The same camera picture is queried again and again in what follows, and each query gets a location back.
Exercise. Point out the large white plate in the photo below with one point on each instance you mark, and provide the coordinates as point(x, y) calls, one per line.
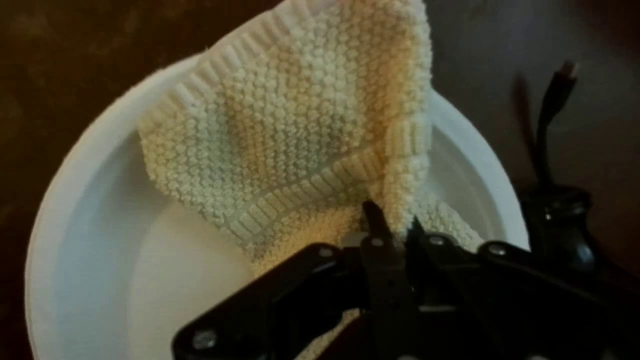
point(101, 266)

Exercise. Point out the cream knitted towel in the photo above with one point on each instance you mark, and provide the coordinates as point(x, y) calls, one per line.
point(281, 121)

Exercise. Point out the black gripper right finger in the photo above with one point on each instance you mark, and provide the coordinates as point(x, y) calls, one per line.
point(467, 266)

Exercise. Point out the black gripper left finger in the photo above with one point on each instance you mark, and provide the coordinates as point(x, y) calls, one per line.
point(380, 281)

